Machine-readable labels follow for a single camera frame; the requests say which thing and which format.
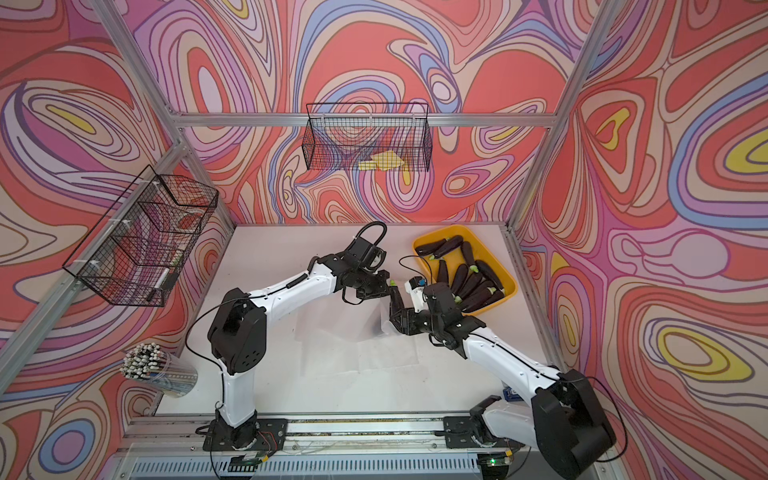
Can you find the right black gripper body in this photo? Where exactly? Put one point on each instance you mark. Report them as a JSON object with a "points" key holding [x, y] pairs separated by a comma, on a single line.
{"points": [[422, 322]]}

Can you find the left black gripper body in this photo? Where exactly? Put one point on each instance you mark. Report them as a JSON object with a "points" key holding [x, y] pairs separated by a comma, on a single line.
{"points": [[371, 285]]}

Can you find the clear zip-top bag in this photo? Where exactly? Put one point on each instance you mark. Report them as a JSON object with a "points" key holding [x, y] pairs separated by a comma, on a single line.
{"points": [[388, 336]]}

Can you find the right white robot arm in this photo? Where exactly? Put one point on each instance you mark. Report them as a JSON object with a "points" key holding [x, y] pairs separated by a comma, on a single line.
{"points": [[556, 412]]}

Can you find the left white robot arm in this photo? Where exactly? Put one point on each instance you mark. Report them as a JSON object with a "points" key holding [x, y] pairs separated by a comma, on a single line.
{"points": [[238, 333]]}

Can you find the eggplant in tray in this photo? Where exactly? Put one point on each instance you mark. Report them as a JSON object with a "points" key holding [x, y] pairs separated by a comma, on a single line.
{"points": [[438, 249], [488, 272]]}

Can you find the stack of clear bags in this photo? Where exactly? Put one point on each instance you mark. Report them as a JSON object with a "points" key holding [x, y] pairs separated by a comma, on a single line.
{"points": [[332, 348]]}

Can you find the yellow plastic tray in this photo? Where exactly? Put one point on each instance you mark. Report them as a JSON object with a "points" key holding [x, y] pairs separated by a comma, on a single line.
{"points": [[455, 256]]}

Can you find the yellow item in basket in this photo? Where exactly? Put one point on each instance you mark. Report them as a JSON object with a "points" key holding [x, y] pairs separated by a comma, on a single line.
{"points": [[383, 161]]}

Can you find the clear cup of sticks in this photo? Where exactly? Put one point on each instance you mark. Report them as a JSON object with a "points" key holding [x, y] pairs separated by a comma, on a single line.
{"points": [[152, 365]]}

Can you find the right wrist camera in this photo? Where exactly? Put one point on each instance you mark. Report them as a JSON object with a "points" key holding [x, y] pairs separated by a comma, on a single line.
{"points": [[415, 289]]}

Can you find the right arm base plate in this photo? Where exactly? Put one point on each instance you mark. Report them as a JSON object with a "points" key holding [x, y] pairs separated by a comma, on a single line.
{"points": [[464, 432]]}

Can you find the back black wire basket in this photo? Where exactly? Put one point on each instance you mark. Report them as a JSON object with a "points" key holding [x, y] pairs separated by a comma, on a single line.
{"points": [[338, 135]]}

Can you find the black wire basket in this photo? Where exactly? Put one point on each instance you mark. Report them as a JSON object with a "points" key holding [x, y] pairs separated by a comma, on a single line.
{"points": [[139, 251], [338, 135]]}

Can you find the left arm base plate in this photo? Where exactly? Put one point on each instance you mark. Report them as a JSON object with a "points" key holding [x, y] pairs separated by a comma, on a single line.
{"points": [[266, 435]]}

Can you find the left black wire basket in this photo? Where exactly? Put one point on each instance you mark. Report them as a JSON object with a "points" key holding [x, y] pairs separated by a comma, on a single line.
{"points": [[139, 251]]}

